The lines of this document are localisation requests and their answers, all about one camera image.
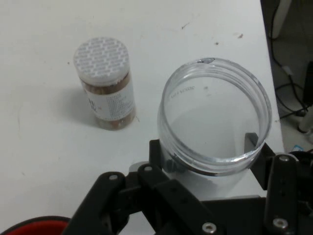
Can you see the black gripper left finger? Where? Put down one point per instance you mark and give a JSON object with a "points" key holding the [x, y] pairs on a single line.
{"points": [[151, 195]]}

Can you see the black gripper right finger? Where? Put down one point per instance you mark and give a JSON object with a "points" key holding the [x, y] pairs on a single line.
{"points": [[281, 183]]}

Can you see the clear plastic jar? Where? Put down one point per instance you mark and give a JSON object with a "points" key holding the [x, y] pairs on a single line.
{"points": [[265, 102]]}

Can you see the red and black bowl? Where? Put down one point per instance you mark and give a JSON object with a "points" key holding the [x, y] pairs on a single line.
{"points": [[36, 227]]}

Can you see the white-lidded brown spice jar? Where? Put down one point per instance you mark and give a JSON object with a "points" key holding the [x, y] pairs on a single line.
{"points": [[102, 58]]}

